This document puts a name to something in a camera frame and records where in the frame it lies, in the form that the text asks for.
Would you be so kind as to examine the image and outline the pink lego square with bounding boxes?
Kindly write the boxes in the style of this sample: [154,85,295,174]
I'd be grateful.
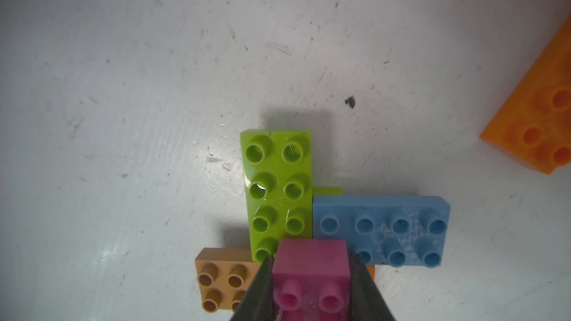
[272,239,351,320]

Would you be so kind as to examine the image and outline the green lego plate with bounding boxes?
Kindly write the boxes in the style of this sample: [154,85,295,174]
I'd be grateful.
[239,129,313,262]
[312,187,343,196]

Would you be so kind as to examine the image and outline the blue lego plate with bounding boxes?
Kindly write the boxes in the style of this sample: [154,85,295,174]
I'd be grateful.
[312,195,451,268]

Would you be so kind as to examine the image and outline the orange lego brick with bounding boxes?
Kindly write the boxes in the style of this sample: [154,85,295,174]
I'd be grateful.
[480,19,570,175]
[367,265,376,279]

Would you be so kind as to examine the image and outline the tan lego brick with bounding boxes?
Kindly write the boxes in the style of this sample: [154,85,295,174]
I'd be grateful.
[195,248,260,313]

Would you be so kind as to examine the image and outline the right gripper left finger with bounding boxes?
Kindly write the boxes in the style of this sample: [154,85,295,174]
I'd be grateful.
[230,257,274,321]

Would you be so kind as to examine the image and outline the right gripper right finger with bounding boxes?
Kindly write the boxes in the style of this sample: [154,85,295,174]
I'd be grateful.
[349,253,396,321]

